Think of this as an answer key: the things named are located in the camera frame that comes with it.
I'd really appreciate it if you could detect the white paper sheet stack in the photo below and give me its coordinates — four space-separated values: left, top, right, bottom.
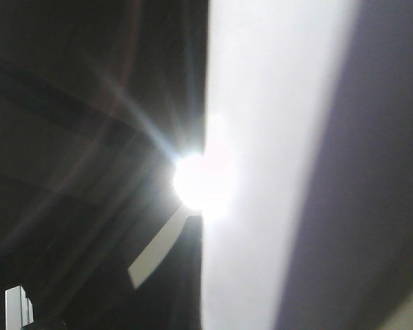
202 1 360 329

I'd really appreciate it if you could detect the bright ceiling lamp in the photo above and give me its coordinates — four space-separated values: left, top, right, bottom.
173 153 205 211

